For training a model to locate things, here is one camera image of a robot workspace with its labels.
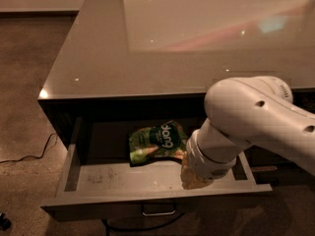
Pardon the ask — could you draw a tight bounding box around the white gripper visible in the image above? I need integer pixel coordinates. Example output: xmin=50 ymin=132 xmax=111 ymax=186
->
xmin=180 ymin=129 xmax=236 ymax=190

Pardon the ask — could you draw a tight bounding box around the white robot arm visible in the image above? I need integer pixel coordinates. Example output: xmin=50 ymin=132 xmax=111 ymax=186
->
xmin=181 ymin=76 xmax=315 ymax=190

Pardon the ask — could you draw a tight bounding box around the grey drawer cabinet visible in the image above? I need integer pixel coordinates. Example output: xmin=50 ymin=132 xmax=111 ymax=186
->
xmin=36 ymin=0 xmax=315 ymax=182

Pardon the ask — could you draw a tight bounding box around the green snack bag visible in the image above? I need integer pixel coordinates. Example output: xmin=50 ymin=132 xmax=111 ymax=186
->
xmin=129 ymin=120 xmax=188 ymax=165

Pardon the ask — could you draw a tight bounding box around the black plug on floor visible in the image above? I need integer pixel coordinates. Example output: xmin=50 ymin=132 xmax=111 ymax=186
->
xmin=0 ymin=213 xmax=12 ymax=231

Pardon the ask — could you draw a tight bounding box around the thick black floor cable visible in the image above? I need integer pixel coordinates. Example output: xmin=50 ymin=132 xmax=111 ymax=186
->
xmin=101 ymin=211 xmax=186 ymax=236

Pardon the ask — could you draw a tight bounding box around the thin black floor cable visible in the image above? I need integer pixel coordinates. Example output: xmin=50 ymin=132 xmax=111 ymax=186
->
xmin=0 ymin=132 xmax=58 ymax=165

